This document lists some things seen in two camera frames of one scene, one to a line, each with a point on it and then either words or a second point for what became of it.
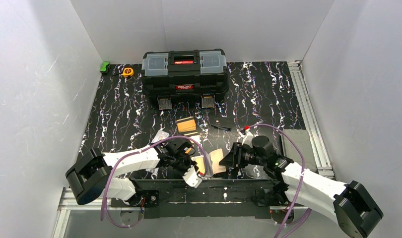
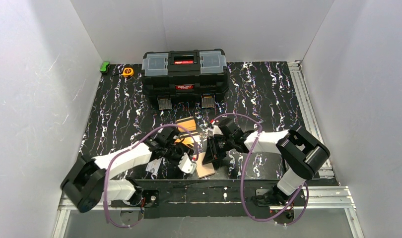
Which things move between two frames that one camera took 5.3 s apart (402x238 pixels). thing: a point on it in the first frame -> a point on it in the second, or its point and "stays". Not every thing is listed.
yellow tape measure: (128, 72) stays
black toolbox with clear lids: (185, 76) stays
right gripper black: (236, 156) -> (216, 149)
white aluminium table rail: (298, 75) stays
